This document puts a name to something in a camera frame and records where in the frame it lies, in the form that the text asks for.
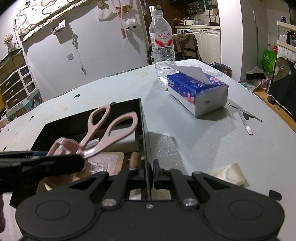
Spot pink eyelash curler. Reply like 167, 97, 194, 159
46, 104, 139, 159

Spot black storage box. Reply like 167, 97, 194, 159
9, 97, 153, 208

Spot crumpled white tissue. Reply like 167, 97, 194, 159
207, 163, 247, 186

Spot white drawer cabinet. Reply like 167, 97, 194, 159
1, 65, 38, 109

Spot blue tissue pack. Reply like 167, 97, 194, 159
167, 64, 229, 118

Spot metal nail file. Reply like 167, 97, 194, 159
237, 109, 253, 135

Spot metal tweezers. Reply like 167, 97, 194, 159
227, 102, 263, 123

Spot glass fish tank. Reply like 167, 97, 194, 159
0, 49, 26, 83

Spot dried flower vase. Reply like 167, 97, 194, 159
4, 33, 16, 53

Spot clear water bottle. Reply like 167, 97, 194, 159
149, 5, 176, 81

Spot green shopping bag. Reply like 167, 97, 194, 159
261, 49, 277, 74

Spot patterned cloth wall cover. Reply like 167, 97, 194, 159
14, 0, 91, 42

